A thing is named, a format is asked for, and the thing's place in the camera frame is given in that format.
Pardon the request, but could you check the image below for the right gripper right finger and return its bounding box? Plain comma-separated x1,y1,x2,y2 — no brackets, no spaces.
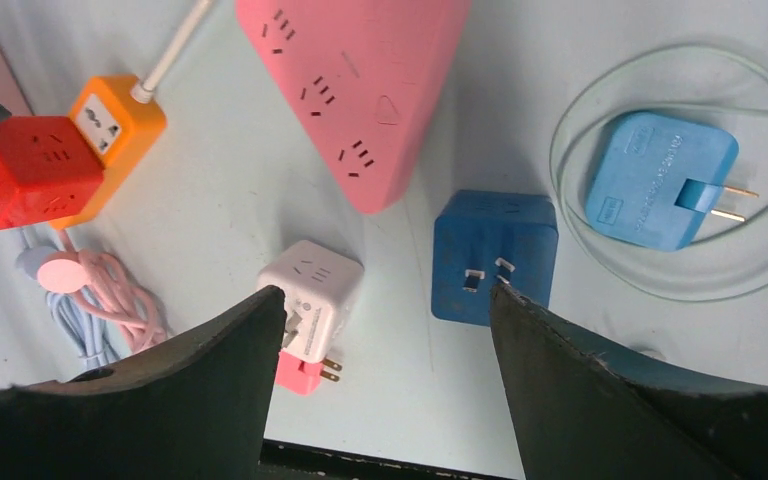
489,284,768,479

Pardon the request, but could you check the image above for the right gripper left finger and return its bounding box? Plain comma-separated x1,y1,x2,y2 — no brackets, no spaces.
0,287,286,479

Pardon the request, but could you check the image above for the red cube socket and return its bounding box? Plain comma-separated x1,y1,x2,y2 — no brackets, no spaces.
0,116,104,230

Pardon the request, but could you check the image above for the orange power strip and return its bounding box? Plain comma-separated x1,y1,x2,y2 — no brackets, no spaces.
49,74,167,230

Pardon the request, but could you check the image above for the white cube socket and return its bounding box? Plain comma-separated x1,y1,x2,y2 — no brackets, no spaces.
256,240,364,363

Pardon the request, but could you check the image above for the pink flat adapter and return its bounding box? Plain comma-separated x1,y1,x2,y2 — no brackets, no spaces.
275,351,343,396

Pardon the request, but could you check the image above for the dark blue cube socket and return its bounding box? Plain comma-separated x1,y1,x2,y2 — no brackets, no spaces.
430,190,559,327

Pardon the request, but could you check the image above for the light blue flat adapter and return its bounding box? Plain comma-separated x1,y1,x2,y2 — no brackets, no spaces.
585,111,739,252

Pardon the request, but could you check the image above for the pink triangular power strip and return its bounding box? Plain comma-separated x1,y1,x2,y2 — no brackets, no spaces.
235,0,471,214

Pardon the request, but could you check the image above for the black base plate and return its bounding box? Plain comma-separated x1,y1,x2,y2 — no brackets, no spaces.
254,440,498,480

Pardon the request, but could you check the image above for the pink coiled cable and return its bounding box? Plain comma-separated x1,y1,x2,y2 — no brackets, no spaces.
36,248,170,356

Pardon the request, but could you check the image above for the white power strip cable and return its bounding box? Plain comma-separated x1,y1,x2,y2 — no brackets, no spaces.
130,0,216,105

